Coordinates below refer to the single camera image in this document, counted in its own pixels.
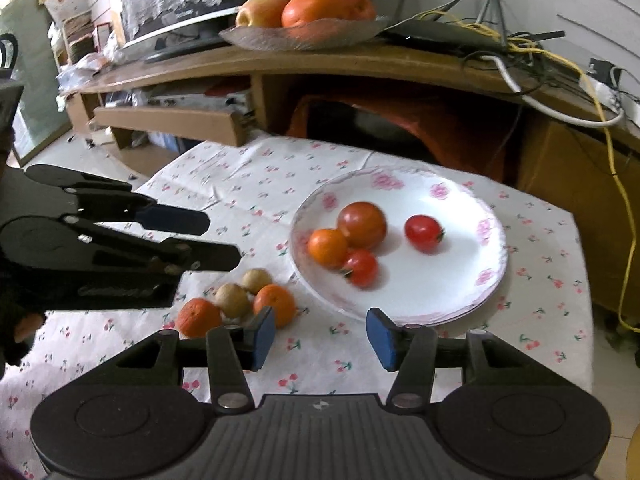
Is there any small red tomato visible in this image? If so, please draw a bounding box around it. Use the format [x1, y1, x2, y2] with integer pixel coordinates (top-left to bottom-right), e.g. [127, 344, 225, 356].
[342, 249, 379, 288]
[404, 214, 446, 254]

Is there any black monitor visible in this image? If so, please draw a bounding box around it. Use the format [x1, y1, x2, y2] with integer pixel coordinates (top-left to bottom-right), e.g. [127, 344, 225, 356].
[117, 0, 253, 64]

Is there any clear plastic bag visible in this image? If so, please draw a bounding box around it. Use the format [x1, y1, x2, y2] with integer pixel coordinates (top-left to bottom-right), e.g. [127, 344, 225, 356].
[56, 51, 122, 92]

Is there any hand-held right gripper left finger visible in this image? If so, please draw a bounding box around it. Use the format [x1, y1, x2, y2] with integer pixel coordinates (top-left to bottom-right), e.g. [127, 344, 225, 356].
[102, 306, 277, 416]

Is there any white cable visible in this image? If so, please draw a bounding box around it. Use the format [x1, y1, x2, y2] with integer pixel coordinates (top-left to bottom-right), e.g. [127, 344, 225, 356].
[481, 54, 627, 127]

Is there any wooden keyboard tray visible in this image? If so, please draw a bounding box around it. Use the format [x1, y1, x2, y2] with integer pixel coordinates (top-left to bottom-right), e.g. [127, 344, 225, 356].
[92, 106, 247, 149]

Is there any yellow cable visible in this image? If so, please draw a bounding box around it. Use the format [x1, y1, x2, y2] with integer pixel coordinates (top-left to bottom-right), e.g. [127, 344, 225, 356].
[420, 7, 640, 337]

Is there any small brown kiwi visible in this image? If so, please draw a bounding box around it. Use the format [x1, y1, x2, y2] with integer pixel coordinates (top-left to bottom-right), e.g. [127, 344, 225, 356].
[242, 268, 274, 295]
[215, 283, 251, 319]

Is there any wrinkled orange tangerine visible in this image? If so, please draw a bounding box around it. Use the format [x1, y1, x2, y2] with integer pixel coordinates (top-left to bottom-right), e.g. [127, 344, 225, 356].
[176, 298, 224, 339]

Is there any yellow red apple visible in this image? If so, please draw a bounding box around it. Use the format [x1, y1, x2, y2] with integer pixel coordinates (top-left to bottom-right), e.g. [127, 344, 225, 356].
[235, 0, 290, 29]

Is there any smooth orange tangerine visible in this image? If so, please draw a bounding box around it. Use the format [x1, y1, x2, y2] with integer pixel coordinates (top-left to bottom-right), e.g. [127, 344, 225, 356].
[253, 284, 298, 330]

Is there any person's left hand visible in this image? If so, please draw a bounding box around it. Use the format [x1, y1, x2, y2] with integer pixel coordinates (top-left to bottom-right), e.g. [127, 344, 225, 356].
[0, 257, 47, 367]

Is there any white power strip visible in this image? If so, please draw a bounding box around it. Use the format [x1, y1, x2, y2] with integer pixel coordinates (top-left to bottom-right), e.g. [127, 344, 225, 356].
[579, 57, 640, 127]

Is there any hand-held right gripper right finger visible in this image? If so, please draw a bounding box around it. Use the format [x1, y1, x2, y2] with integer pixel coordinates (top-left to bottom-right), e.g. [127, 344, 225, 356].
[366, 307, 548, 411]

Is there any large red tomato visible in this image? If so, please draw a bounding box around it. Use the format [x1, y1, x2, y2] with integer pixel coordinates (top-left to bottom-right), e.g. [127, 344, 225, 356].
[337, 201, 389, 251]

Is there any stack of boxes and papers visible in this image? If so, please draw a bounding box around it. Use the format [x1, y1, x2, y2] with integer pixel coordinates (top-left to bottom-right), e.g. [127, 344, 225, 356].
[44, 0, 127, 68]

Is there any cherry print tablecloth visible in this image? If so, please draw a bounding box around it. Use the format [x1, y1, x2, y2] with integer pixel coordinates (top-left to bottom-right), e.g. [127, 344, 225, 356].
[0, 137, 594, 480]

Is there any black router with antennas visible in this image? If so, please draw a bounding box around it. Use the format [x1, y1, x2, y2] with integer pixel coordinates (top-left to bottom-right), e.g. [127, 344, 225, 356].
[360, 0, 567, 54]

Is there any framed green glass panel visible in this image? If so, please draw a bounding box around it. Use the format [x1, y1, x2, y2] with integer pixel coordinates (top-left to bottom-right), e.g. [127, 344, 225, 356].
[0, 0, 72, 167]

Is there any glass fruit dish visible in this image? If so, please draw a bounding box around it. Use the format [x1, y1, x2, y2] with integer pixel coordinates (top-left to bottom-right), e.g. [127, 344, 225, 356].
[218, 14, 392, 52]

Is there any large red orange grapefruit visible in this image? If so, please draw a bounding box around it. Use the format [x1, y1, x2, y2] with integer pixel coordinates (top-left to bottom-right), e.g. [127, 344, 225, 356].
[281, 0, 377, 30]

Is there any white floral plate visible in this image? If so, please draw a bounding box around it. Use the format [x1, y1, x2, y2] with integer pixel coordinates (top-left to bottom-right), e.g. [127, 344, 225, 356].
[290, 166, 510, 323]

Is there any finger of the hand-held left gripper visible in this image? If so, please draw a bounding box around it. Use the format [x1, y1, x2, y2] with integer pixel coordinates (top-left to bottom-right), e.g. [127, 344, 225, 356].
[75, 232, 243, 283]
[25, 164, 211, 236]

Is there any small orange tangerine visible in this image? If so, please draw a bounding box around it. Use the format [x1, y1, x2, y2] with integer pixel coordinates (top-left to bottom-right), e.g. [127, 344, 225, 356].
[307, 228, 349, 269]

